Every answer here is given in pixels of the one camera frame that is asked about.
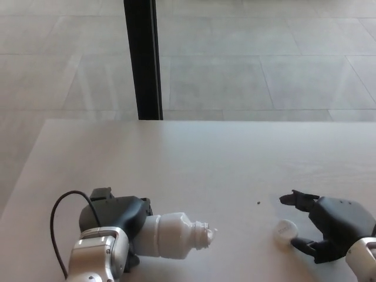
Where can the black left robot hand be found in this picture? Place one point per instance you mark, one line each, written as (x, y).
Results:
(117, 210)

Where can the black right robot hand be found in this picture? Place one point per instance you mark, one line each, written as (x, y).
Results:
(340, 220)

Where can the white screw cap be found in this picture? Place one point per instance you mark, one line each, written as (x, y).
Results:
(285, 230)

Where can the white plastic bottle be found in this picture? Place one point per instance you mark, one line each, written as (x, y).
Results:
(173, 235)

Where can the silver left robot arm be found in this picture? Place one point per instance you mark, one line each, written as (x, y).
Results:
(97, 255)

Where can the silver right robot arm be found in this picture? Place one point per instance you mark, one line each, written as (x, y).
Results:
(362, 258)

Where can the black vertical window post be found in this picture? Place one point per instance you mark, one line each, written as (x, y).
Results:
(145, 58)

